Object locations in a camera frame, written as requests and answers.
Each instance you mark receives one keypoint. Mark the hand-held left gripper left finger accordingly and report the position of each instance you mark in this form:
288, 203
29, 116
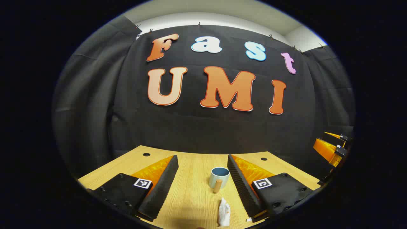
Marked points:
162, 187

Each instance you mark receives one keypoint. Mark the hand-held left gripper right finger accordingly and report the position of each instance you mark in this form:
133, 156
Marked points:
241, 187

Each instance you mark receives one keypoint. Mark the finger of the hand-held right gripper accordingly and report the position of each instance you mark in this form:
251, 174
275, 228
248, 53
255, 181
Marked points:
327, 151
338, 138

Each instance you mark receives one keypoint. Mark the white toothpaste tube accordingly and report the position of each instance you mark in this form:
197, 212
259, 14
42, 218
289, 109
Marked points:
224, 213

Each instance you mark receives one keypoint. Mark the wooden desktop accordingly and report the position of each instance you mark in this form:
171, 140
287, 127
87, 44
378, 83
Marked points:
190, 178

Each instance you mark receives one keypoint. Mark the black backdrop cloth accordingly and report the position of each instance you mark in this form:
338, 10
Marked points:
206, 127

